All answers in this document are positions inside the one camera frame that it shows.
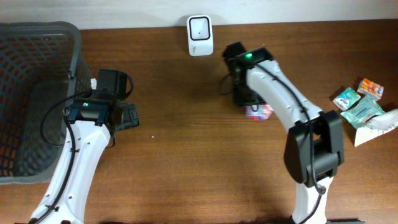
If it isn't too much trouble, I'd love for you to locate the red purple snack bag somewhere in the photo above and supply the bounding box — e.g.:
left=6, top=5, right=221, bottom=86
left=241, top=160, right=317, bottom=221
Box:
left=245, top=105, right=274, bottom=120

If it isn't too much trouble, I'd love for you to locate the green tissue pack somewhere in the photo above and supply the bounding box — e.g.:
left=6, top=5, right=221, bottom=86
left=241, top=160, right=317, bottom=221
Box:
left=332, top=87, right=361, bottom=111

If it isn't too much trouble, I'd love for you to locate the small orange box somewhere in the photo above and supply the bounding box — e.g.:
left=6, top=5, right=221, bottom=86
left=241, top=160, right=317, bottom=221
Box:
left=357, top=78, right=384, bottom=101

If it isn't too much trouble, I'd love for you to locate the teal wet wipes pouch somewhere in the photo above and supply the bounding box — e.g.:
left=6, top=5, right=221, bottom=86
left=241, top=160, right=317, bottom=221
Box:
left=341, top=96, right=384, bottom=129

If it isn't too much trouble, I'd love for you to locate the white tube gold cap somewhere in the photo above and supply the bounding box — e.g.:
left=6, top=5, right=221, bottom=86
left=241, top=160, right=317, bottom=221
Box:
left=354, top=109, right=397, bottom=147

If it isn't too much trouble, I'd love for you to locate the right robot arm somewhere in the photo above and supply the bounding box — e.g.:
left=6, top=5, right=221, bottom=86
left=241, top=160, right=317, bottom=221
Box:
left=222, top=42, right=345, bottom=223

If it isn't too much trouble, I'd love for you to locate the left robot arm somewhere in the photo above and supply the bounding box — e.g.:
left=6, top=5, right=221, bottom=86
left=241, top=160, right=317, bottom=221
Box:
left=29, top=69, right=139, bottom=223

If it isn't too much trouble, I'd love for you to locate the white barcode scanner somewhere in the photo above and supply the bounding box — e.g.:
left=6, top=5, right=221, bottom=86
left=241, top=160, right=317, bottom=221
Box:
left=187, top=15, right=214, bottom=57

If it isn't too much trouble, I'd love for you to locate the grey plastic mesh basket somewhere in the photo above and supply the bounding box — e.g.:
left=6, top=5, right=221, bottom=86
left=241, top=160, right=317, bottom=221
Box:
left=1, top=22, right=92, bottom=185

